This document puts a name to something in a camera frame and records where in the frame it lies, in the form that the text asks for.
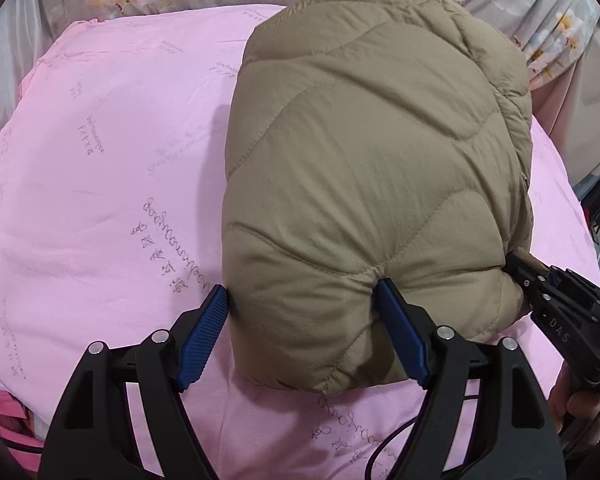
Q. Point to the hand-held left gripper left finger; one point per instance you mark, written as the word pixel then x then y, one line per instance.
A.
pixel 205 337

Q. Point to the grey satin cloth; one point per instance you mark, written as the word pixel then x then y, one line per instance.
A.
pixel 10 60

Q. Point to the person's right hand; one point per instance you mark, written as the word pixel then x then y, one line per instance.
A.
pixel 587 410

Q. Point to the dark pink cloth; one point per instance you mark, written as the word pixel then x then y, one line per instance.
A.
pixel 2 410

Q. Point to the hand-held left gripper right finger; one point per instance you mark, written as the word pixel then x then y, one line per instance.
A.
pixel 400 332

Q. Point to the khaki puffer jacket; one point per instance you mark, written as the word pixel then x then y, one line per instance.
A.
pixel 370 160

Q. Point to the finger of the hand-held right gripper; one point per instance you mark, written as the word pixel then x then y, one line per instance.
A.
pixel 532 296
pixel 530 266

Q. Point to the pink printed quilt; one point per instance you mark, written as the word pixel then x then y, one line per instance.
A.
pixel 105 185

